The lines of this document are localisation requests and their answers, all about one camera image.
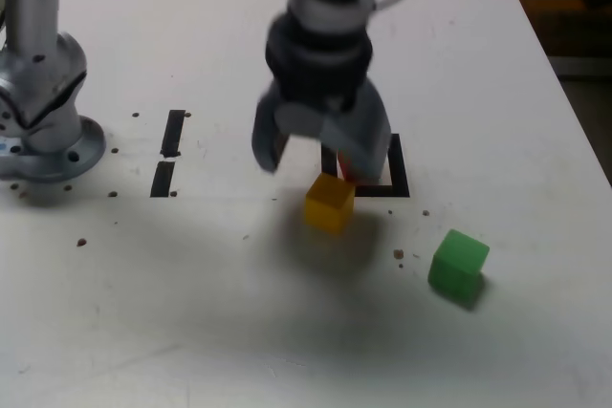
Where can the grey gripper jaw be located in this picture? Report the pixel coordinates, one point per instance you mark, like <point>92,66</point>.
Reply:
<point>265,140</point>
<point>368,140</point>

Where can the red cube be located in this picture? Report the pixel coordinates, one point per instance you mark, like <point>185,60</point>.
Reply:
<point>345,168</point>

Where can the yellow cube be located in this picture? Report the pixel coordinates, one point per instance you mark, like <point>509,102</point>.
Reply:
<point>330,205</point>

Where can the green cube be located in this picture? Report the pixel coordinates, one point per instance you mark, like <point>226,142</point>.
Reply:
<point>456,264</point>

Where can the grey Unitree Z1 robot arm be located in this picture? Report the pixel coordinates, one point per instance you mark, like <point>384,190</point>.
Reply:
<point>38,69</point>

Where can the black tape square outline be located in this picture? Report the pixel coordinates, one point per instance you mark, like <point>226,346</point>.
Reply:
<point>399,174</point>

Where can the black tape strip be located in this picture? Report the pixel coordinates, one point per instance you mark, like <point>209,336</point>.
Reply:
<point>173,133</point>

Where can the grey metal bar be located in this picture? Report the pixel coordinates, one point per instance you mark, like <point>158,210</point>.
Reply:
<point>583,66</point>

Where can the brown cardboard box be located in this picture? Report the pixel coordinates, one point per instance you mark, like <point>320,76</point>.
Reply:
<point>569,11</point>

